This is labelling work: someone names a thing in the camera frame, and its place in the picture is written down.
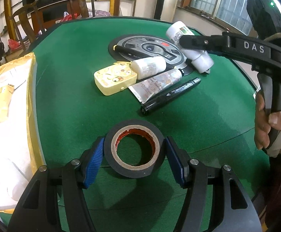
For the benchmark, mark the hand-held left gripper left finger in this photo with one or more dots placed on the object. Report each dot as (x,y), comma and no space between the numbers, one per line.
(94,164)

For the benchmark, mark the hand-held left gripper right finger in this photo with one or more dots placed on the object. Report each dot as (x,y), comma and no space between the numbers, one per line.
(175,162)

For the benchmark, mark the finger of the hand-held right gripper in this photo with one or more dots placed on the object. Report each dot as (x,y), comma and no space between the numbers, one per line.
(196,42)

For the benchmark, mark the black tape roll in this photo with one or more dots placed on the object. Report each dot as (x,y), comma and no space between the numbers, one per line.
(111,159)

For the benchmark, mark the large white labelled bottle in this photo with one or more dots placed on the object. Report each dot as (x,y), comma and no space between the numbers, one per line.
(175,30)

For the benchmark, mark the small white bottle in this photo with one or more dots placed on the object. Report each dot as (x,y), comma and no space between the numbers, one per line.
(150,66)

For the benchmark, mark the silver hand cream tube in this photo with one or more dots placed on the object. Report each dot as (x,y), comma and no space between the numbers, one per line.
(155,84)

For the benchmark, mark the black marker purple band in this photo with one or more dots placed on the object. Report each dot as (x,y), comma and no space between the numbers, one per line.
(169,95)

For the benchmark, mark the black marker yellow end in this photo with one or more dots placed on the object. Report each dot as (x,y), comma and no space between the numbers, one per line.
(128,52)

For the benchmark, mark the yellow cartoon case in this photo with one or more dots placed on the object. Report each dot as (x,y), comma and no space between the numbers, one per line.
(113,79)

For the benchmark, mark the yellow padded envelope bag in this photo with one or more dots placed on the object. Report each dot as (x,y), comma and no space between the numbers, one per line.
(30,89)

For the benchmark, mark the person's right hand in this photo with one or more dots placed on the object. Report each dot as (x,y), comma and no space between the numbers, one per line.
(261,125)

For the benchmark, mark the round mahjong table centre panel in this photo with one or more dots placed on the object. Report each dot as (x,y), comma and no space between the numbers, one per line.
(155,42)

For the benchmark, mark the barred window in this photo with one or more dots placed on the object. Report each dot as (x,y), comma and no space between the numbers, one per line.
(227,4)

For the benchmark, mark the floral cushion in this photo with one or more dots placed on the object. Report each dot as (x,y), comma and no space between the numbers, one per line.
(100,12)

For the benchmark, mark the green felt mahjong table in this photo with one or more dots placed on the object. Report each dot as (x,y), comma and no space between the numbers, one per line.
(70,65)

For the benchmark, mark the dark wooden chair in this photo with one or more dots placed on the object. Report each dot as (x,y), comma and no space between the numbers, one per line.
(81,4)
(25,21)

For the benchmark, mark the red plastic bag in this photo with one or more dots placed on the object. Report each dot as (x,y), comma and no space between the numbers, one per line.
(67,18)
(13,44)

